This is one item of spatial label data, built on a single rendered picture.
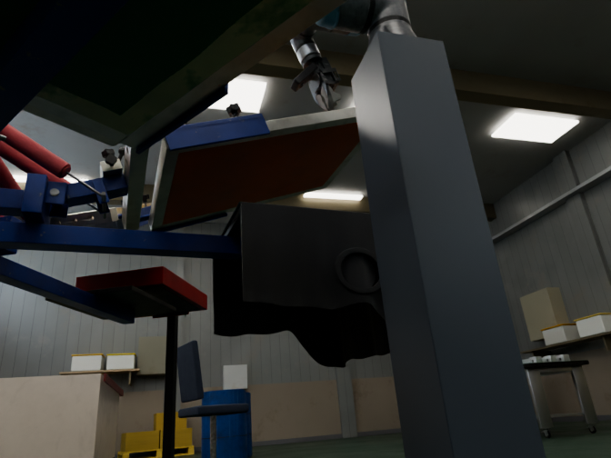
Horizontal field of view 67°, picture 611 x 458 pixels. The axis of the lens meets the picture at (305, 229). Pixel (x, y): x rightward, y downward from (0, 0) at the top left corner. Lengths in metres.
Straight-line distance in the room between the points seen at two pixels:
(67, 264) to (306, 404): 5.44
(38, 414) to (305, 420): 5.64
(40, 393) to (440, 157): 4.91
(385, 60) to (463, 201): 0.38
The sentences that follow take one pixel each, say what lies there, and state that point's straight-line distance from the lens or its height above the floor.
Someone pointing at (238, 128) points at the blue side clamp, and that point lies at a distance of 1.38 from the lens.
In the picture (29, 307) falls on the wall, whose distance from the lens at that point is 10.11.
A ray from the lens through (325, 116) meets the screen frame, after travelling 1.53.
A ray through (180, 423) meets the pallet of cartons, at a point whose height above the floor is 0.50.
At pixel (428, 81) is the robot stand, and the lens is 1.18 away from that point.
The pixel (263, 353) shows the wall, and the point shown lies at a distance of 9.77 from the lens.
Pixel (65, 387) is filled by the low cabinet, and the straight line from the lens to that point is 5.45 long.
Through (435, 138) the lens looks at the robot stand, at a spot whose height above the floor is 0.90.
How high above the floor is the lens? 0.35
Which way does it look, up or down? 22 degrees up
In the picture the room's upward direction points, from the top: 5 degrees counter-clockwise
